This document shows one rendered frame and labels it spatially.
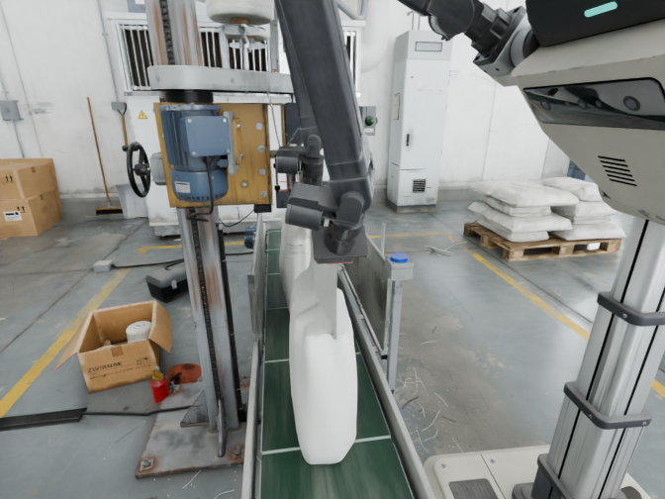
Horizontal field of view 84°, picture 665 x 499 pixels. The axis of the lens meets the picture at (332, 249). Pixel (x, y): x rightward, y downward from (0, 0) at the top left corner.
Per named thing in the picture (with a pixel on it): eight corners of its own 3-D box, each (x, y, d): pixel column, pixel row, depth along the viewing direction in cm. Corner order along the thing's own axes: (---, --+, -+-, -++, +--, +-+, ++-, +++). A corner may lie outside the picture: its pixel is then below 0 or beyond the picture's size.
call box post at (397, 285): (390, 446, 155) (403, 276, 127) (383, 447, 155) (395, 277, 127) (388, 440, 158) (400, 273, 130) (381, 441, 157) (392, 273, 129)
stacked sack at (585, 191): (619, 202, 349) (623, 187, 344) (578, 204, 343) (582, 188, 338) (567, 188, 411) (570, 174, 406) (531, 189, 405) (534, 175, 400)
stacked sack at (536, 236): (550, 242, 348) (553, 230, 344) (508, 245, 342) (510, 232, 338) (509, 222, 409) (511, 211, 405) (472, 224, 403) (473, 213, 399)
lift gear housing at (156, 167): (169, 188, 120) (163, 152, 116) (151, 188, 119) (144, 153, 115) (177, 182, 129) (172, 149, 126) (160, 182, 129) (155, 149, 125)
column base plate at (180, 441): (247, 463, 147) (243, 425, 140) (134, 478, 141) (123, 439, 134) (253, 378, 193) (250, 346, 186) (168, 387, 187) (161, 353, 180)
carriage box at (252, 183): (272, 204, 122) (266, 102, 111) (165, 208, 117) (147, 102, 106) (272, 189, 145) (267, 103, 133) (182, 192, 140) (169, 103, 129)
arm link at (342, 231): (363, 230, 57) (369, 199, 60) (320, 220, 57) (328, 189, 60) (355, 248, 64) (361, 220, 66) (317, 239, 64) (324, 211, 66)
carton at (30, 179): (23, 199, 400) (14, 169, 388) (-13, 199, 399) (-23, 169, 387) (55, 190, 446) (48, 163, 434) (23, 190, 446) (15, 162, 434)
